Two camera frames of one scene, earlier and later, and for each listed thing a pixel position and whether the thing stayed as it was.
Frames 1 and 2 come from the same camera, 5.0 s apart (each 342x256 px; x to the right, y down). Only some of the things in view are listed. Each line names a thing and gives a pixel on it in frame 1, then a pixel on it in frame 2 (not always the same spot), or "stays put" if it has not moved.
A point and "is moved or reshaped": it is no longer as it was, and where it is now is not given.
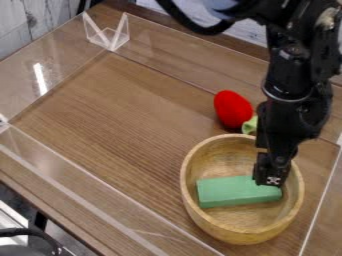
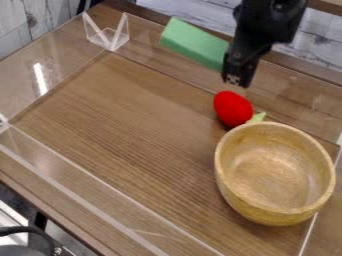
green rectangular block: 224,192 → 194,42
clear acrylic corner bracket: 107,38 stays put
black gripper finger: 271,168 → 239,63
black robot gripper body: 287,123 → 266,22
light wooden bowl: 226,156 is moved or reshaped
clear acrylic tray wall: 73,195 stays put
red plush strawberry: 232,109 stays put
